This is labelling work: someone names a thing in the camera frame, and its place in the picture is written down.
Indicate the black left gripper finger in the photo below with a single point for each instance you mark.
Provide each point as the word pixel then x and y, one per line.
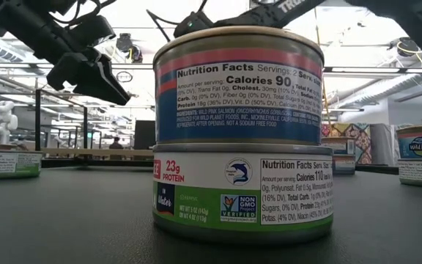
pixel 104 86
pixel 72 71

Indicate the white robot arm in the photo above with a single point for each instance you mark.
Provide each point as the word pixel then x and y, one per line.
pixel 2 124

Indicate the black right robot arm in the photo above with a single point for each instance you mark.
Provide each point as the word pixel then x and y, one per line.
pixel 416 22

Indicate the wooden shelf board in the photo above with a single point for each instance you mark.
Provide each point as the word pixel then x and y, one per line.
pixel 97 153

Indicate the person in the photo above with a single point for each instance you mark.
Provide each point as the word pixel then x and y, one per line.
pixel 115 144

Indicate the black monitor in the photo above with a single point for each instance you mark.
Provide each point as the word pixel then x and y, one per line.
pixel 144 133

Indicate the colourful patchwork cloth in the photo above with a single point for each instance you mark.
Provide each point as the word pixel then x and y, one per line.
pixel 357 139

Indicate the pale hanging cloth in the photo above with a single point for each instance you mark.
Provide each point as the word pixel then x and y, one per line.
pixel 381 144

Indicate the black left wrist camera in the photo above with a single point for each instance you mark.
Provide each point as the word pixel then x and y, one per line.
pixel 93 31

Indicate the black metal shelf frame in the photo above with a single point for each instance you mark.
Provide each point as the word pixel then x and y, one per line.
pixel 37 121

